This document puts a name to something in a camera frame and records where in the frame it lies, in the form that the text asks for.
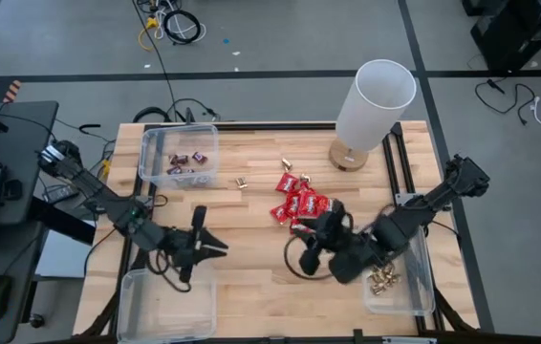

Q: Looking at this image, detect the black cable bundle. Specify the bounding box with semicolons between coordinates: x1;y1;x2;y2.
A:
131;97;222;124

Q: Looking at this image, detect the white box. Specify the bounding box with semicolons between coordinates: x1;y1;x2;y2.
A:
35;228;93;279

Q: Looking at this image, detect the black cabinet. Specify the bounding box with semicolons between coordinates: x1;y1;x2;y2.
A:
461;0;541;74

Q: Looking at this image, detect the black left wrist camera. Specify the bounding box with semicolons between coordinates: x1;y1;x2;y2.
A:
167;228;195;267

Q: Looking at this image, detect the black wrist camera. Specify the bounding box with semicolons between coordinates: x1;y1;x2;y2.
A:
330;252;365;286
167;228;195;267

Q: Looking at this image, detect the clear plastic bin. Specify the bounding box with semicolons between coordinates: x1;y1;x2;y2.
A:
139;123;221;188
357;219;437;317
116;265;218;344

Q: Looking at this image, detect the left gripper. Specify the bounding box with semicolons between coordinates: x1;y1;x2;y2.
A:
179;205;229;283

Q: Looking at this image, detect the yellow cable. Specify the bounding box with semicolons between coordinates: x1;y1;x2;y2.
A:
137;16;160;52

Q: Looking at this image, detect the coiled black cable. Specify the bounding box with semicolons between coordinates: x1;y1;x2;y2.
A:
162;9;203;46

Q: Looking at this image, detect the dark flat rectangular device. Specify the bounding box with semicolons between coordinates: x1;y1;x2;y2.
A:
42;184;80;204

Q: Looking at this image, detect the grey desk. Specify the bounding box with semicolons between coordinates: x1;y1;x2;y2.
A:
0;99;60;344

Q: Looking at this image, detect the black cable with plug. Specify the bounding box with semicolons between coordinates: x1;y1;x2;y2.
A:
474;78;537;126

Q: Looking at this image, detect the black aluminium frame rail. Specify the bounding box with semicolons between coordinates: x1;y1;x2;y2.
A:
78;122;157;338
143;121;338;131
379;121;480;335

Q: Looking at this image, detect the black box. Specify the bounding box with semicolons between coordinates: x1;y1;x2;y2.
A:
29;194;98;246

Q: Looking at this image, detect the tangled white cable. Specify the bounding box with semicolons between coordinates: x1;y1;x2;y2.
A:
153;0;208;43

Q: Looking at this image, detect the small black desk device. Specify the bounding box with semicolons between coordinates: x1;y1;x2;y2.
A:
3;179;24;202

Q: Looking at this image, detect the white shade table lamp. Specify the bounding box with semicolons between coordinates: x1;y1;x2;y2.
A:
328;58;418;172

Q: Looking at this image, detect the orange black striped marker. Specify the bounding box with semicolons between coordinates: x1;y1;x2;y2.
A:
2;79;22;104

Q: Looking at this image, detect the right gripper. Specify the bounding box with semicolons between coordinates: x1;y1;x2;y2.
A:
297;201;348;277

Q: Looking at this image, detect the white label strip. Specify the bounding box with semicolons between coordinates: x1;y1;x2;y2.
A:
382;336;438;344

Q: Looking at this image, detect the long thin black cable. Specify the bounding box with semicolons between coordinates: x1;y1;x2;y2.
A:
131;0;177;121

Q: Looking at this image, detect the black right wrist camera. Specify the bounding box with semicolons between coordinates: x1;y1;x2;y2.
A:
330;252;365;286

